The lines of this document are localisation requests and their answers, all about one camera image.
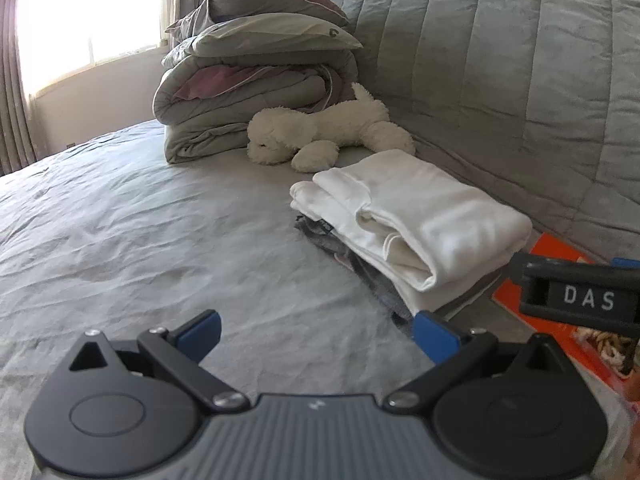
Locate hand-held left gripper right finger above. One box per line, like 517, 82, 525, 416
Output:
383, 309, 564, 415

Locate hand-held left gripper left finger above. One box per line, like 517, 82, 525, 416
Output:
66, 308, 252, 415

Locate white sweatshirt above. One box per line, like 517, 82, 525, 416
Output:
290, 149, 534, 319

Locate folded grey clothes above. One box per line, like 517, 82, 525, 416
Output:
293, 214, 507, 332

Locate orange book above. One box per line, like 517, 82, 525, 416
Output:
491, 232, 640, 397

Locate bed with grey sheet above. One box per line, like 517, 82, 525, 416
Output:
0, 119, 640, 480

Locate grey padded headboard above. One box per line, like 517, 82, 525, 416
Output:
299, 0, 640, 267

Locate folded grey duvet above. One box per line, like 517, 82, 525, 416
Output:
152, 51, 359, 164

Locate white plush dog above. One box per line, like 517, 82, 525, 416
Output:
246, 82, 416, 174

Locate window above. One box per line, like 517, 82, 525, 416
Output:
15, 0, 174, 99

